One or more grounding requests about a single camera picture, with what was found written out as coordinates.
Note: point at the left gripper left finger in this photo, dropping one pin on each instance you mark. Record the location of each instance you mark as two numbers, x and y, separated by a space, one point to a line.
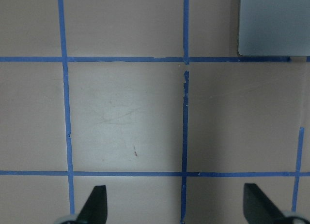
95 210

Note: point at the silver laptop notebook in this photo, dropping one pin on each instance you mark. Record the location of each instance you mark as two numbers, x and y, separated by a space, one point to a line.
274 28

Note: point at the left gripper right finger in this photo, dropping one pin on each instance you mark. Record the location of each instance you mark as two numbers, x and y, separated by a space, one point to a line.
259 209

